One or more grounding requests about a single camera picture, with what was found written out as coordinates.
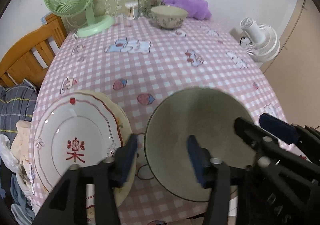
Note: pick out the clear glass mug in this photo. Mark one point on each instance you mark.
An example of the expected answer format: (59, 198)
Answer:
(143, 6)

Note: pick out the pink checked tablecloth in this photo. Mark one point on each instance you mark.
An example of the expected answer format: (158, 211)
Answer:
(162, 65)

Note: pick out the large grey floral bowl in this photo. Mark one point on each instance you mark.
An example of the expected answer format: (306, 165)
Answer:
(200, 110)

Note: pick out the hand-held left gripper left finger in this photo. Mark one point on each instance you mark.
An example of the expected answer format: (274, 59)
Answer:
(126, 162)

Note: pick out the cotton swab box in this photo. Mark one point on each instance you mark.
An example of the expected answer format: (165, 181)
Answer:
(131, 10)

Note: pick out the red print white plate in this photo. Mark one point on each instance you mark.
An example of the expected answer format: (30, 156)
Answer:
(75, 120)

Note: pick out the blue plaid blanket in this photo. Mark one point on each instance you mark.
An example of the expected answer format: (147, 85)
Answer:
(15, 105)

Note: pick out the white desk fan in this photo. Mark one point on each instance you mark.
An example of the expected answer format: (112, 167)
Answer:
(265, 40)

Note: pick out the beige door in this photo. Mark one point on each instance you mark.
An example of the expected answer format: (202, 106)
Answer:
(300, 65)

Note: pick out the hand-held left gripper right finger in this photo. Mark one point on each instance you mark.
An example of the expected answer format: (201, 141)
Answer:
(198, 162)

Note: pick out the white plastic bag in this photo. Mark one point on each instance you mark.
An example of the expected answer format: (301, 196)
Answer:
(6, 150)

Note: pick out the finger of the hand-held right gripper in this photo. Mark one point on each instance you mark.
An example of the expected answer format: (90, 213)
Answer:
(277, 127)
(250, 132)

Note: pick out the cream cloth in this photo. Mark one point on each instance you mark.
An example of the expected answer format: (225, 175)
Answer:
(22, 137)

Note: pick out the purple plush toy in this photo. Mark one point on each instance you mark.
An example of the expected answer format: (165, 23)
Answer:
(190, 5)

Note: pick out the large yellow floral plate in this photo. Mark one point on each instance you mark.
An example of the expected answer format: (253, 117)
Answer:
(122, 117)

